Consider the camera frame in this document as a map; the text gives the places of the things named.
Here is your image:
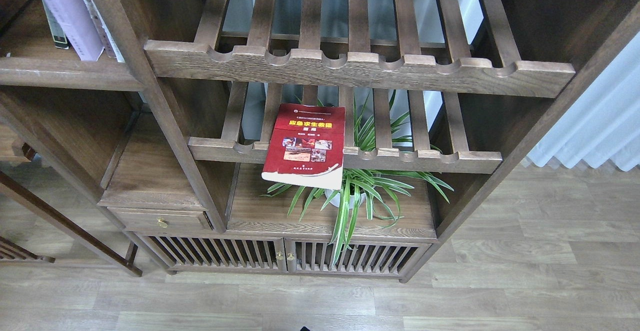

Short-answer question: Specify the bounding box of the white curtain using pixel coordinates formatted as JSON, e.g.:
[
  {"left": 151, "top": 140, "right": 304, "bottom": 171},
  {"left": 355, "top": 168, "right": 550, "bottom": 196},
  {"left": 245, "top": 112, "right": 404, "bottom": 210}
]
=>
[{"left": 522, "top": 35, "right": 640, "bottom": 172}]

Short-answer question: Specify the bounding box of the wooden furniture at left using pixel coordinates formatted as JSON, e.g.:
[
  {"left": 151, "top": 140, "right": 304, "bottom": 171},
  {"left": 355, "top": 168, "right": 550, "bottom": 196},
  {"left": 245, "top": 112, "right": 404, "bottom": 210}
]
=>
[{"left": 0, "top": 173, "right": 143, "bottom": 277}]

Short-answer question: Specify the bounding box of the green spider plant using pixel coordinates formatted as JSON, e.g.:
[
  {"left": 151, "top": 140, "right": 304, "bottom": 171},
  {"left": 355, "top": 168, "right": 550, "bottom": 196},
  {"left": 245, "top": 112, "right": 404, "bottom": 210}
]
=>
[{"left": 260, "top": 92, "right": 454, "bottom": 266}]

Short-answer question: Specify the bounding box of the white plant pot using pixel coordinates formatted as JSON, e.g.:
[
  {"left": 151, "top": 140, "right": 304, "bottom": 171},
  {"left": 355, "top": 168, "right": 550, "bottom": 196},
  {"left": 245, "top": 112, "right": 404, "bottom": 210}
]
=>
[{"left": 324, "top": 187, "right": 367, "bottom": 209}]

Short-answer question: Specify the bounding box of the white book upright on shelf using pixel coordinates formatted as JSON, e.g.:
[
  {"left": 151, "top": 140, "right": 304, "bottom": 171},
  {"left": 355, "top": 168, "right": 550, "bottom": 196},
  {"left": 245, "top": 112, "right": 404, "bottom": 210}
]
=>
[{"left": 83, "top": 0, "right": 125, "bottom": 63}]

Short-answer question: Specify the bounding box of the red cover book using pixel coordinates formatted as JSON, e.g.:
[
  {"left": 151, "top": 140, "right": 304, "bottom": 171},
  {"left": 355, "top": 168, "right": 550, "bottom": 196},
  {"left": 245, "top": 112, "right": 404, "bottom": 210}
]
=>
[{"left": 262, "top": 103, "right": 346, "bottom": 190}]

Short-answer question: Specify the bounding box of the dark wooden bookshelf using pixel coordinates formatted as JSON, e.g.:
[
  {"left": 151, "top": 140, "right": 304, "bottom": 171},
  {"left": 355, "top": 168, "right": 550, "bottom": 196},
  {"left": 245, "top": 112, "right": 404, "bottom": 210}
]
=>
[{"left": 1, "top": 0, "right": 639, "bottom": 283}]

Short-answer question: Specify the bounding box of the white and purple book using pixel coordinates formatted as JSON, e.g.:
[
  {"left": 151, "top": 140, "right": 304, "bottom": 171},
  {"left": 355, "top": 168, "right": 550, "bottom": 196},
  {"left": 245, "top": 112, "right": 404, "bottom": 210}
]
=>
[{"left": 25, "top": 0, "right": 105, "bottom": 62}]

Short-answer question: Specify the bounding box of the brass drawer knob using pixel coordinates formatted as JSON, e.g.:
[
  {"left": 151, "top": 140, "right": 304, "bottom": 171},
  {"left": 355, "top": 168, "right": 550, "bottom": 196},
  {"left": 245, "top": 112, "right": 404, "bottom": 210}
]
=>
[{"left": 157, "top": 217, "right": 169, "bottom": 229}]

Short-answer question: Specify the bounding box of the yellow and black book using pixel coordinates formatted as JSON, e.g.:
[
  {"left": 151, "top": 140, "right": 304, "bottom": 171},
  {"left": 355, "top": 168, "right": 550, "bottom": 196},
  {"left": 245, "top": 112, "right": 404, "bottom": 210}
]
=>
[{"left": 41, "top": 0, "right": 71, "bottom": 50}]

